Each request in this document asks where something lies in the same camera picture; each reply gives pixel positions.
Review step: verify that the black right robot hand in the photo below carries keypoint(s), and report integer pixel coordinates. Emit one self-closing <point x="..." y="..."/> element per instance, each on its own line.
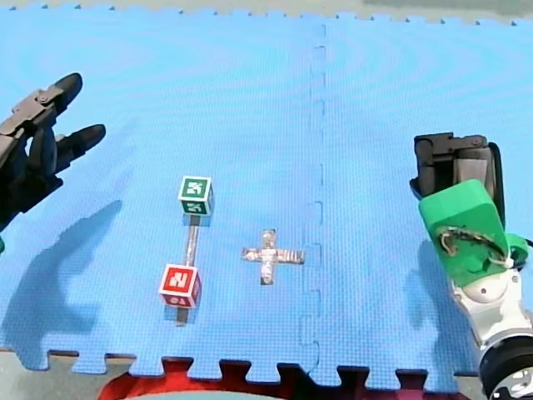
<point x="437" y="166"/>

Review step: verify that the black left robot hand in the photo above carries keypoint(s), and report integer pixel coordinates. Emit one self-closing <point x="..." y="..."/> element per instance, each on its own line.
<point x="25" y="179"/>

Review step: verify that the green cube white marks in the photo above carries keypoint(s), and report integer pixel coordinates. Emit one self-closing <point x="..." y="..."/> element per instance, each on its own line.
<point x="195" y="189"/>

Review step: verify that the red cube white marks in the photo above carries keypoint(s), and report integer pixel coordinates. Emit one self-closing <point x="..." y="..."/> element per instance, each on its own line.
<point x="179" y="280"/>

